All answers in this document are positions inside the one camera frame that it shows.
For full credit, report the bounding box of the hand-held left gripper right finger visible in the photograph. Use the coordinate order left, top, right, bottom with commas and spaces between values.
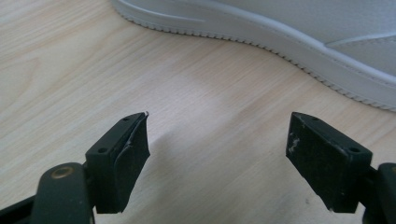
285, 111, 374, 215

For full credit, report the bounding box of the white sneaker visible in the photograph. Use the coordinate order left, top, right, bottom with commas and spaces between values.
110, 0, 396, 113

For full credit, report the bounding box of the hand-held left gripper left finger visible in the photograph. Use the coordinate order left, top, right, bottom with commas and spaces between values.
84, 111, 151, 215

